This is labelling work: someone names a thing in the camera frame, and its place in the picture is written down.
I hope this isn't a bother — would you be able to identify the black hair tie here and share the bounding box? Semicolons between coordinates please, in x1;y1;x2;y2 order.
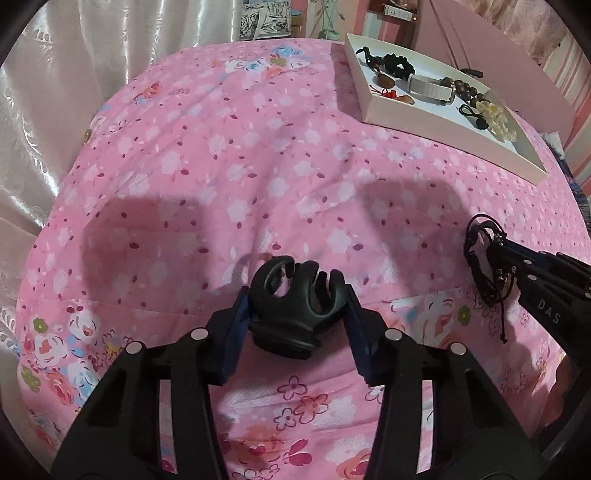
458;104;490;131

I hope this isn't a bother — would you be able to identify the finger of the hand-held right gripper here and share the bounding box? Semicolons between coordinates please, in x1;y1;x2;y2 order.
482;237;591;282
515;271;591;344

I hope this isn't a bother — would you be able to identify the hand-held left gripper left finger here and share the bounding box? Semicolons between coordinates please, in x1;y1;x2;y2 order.
51;286;252;480

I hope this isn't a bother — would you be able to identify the pink floral bedsheet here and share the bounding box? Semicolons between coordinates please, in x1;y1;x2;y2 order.
0;39;591;480

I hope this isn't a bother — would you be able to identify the dark patterned clothes pile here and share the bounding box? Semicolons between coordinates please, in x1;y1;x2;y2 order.
545;129;591;217

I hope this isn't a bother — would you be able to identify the dark wooden bead bracelet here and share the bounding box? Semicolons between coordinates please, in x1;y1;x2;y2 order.
441;76;497;109

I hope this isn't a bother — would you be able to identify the white wristband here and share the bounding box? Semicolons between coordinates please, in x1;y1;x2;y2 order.
407;75;462;106

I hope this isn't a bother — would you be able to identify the pink headboard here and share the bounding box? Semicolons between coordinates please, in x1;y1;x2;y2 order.
416;0;573;139

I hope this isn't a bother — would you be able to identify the white shallow tray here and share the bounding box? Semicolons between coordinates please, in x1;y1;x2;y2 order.
345;33;549;185

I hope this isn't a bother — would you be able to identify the cream satin curtain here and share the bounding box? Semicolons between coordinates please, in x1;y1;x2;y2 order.
0;0;241;352

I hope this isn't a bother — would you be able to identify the white power strip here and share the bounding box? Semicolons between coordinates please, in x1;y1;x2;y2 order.
383;4;419;21

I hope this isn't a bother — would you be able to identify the black white floral gift bag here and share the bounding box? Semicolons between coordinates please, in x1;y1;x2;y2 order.
238;4;291;40

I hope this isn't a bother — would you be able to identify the black hair claw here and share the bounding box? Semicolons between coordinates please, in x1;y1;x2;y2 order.
248;256;356;360

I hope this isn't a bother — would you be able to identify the red knot orange charm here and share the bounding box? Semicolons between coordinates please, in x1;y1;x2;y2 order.
379;88;416;104

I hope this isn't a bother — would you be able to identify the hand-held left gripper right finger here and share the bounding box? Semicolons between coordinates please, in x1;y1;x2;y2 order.
344;284;541;480

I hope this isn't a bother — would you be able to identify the black braided cord bracelet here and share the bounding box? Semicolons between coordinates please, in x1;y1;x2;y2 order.
464;215;520;344

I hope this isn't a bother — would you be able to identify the black scrunchie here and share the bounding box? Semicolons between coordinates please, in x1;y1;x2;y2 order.
381;53;416;77

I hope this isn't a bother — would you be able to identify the amber pendant black cord necklace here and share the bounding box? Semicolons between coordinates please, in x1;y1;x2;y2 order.
355;46;398;88

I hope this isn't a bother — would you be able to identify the pale yellow hair claw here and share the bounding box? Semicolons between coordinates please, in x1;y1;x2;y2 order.
478;104;520;141

